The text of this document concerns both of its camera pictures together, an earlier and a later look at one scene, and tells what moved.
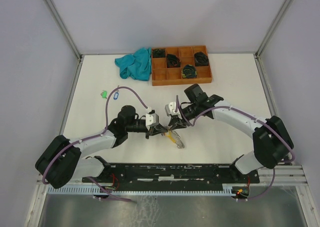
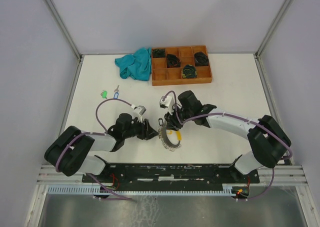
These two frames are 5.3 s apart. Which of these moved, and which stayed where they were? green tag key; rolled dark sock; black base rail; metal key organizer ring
Moved: metal key organizer ring
Stayed: rolled dark sock; black base rail; green tag key
